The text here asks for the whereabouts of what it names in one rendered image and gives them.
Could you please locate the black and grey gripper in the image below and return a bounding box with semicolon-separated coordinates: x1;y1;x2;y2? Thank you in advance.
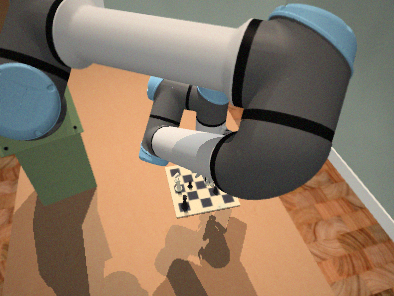
195;173;213;184

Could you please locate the chessboard with pieces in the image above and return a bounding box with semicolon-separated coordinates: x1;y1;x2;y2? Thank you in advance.
165;165;240;218

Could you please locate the black chess piece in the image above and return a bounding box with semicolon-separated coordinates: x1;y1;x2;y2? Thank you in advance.
181;194;189;209

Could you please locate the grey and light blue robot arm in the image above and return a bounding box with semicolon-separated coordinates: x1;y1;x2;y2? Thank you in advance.
0;0;357;200

